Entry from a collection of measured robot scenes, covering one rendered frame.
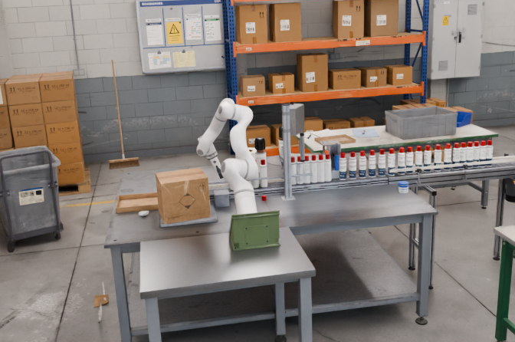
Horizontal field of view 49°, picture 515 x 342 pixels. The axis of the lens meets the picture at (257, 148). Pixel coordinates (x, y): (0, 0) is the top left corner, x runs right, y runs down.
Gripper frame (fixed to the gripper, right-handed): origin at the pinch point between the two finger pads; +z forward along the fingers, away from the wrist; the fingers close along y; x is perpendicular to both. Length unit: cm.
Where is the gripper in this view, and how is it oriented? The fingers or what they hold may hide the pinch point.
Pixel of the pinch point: (221, 175)
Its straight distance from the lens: 405.6
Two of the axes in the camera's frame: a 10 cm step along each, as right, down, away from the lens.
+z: 3.8, 8.8, 2.9
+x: -9.1, 4.1, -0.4
